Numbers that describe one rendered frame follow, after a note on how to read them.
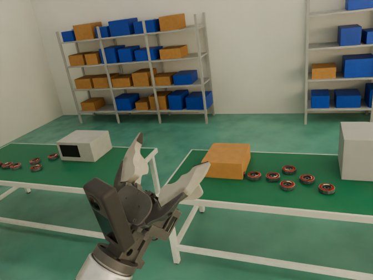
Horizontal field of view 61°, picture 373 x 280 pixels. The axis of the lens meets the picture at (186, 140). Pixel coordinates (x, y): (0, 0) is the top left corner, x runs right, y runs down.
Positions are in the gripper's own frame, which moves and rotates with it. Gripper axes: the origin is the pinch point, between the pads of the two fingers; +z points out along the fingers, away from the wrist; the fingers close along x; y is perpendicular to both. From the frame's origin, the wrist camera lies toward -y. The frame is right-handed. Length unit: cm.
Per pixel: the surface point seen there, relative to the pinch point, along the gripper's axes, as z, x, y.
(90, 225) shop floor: -83, -235, 234
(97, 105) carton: 82, -562, 394
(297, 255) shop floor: -1, -32, 269
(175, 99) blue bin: 154, -380, 408
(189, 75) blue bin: 198, -353, 380
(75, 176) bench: -38, -223, 170
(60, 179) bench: -47, -233, 163
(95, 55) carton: 158, -543, 313
